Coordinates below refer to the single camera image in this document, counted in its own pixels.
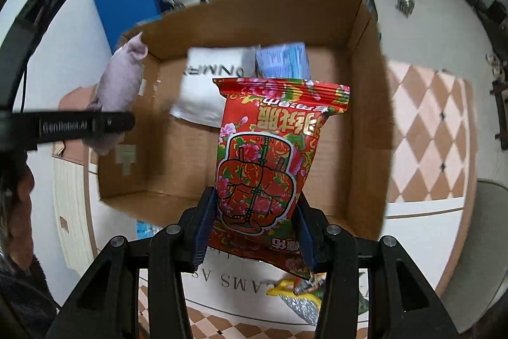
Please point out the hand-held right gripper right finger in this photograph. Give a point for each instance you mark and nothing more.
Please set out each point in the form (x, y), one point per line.
(306, 239)

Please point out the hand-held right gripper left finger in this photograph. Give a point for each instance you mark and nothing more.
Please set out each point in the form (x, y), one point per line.
(203, 231)

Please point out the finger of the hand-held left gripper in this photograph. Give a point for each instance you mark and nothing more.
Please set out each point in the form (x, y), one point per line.
(87, 124)

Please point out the lilac soft pouch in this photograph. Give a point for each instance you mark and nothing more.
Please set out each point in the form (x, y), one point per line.
(119, 81)

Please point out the cardboard box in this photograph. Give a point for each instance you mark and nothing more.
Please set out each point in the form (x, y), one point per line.
(178, 164)

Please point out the red floral snack packet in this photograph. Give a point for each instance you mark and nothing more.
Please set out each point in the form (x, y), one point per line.
(258, 164)

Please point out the person's left forearm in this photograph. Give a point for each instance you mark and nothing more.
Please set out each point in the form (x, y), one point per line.
(24, 303)

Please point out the white soft packet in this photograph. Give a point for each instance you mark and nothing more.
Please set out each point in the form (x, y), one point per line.
(206, 92)

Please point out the person's left hand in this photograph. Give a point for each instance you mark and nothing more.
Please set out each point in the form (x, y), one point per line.
(22, 212)

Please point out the yellow packet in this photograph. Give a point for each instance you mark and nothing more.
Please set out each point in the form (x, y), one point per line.
(285, 287)

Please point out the small blue packet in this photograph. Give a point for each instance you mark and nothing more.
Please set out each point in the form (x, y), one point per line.
(145, 229)

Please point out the silver foil packet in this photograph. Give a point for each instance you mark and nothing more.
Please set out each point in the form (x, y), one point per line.
(301, 307)

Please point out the blue board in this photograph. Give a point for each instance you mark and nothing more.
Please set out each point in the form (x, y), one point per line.
(127, 5)

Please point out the grey round chair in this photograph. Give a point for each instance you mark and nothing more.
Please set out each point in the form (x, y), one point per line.
(488, 243)

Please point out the light blue tissue packet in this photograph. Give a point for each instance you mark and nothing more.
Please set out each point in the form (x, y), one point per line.
(281, 59)

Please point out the dark wooden rack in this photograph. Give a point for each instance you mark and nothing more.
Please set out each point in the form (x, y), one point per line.
(500, 92)

